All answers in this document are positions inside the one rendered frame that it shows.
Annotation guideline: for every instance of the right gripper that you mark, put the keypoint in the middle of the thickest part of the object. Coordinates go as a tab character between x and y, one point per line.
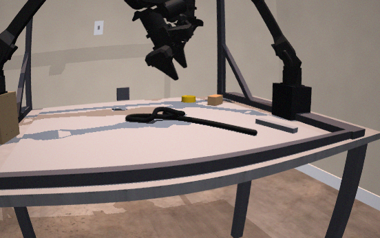
157	57

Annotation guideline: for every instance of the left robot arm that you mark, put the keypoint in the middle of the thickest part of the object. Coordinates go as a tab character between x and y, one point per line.
292	73

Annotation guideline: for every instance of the black rope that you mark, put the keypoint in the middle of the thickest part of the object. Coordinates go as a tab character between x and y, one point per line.
172	114

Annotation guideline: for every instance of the small orange block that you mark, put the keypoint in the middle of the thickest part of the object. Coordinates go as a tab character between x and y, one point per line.
215	100

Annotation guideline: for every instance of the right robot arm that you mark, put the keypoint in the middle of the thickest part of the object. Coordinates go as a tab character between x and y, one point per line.
149	17

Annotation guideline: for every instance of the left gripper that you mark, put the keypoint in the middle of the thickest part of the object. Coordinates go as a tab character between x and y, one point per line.
189	13

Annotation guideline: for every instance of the grey rectangular bar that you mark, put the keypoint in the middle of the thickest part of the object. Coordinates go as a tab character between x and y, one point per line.
276	125

